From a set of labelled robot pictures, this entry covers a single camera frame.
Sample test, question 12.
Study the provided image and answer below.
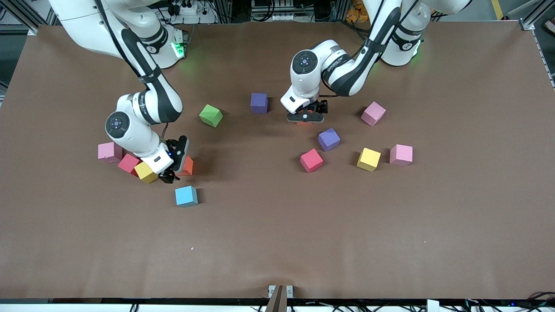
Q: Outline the purple foam block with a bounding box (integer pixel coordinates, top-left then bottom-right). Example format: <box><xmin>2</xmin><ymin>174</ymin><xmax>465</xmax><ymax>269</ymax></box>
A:
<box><xmin>250</xmin><ymin>92</ymin><xmax>269</xmax><ymax>114</ymax></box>
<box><xmin>317</xmin><ymin>127</ymin><xmax>341</xmax><ymax>152</ymax></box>

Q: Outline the aluminium frame profile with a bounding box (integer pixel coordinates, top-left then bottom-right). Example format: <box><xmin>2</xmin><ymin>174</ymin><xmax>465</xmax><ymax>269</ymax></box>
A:
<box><xmin>518</xmin><ymin>0</ymin><xmax>555</xmax><ymax>32</ymax></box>
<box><xmin>0</xmin><ymin>0</ymin><xmax>39</xmax><ymax>36</ymax></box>

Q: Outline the yellow foam block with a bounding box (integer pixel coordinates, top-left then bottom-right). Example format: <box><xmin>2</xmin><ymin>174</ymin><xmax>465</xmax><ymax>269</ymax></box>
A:
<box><xmin>134</xmin><ymin>160</ymin><xmax>159</xmax><ymax>184</ymax></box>
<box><xmin>356</xmin><ymin>147</ymin><xmax>382</xmax><ymax>172</ymax></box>

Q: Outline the green foam block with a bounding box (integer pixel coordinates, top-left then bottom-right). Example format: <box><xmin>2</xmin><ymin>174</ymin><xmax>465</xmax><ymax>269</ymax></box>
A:
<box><xmin>199</xmin><ymin>104</ymin><xmax>224</xmax><ymax>128</ymax></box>

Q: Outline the lilac pink foam block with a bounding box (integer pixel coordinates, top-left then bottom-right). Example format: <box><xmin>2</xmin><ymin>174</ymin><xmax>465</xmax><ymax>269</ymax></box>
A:
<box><xmin>361</xmin><ymin>101</ymin><xmax>387</xmax><ymax>127</ymax></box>

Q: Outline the pile of orange snacks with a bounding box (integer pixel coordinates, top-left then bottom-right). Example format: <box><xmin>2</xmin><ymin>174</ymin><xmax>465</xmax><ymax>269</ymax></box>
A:
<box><xmin>346</xmin><ymin>0</ymin><xmax>369</xmax><ymax>23</ymax></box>

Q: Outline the white power strip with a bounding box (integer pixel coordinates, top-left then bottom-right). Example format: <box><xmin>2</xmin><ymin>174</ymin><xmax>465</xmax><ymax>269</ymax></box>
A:
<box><xmin>167</xmin><ymin>0</ymin><xmax>217</xmax><ymax>25</ymax></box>
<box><xmin>251</xmin><ymin>0</ymin><xmax>313</xmax><ymax>22</ymax></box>

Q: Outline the small metal bracket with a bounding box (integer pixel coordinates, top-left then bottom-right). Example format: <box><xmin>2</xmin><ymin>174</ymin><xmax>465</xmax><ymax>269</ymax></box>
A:
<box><xmin>268</xmin><ymin>285</ymin><xmax>294</xmax><ymax>299</ymax></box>

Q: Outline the red foam block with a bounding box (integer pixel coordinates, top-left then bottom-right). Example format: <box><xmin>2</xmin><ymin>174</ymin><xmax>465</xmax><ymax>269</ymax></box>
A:
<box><xmin>117</xmin><ymin>153</ymin><xmax>141</xmax><ymax>177</ymax></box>
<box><xmin>300</xmin><ymin>148</ymin><xmax>324</xmax><ymax>173</ymax></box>

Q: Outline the cyan foam block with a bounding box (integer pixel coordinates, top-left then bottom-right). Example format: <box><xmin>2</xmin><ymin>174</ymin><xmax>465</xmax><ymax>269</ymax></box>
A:
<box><xmin>175</xmin><ymin>185</ymin><xmax>199</xmax><ymax>208</ymax></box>

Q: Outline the brown upright pole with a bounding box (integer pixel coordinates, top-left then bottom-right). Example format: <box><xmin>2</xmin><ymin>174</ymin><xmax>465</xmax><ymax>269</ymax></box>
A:
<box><xmin>265</xmin><ymin>285</ymin><xmax>288</xmax><ymax>312</ymax></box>

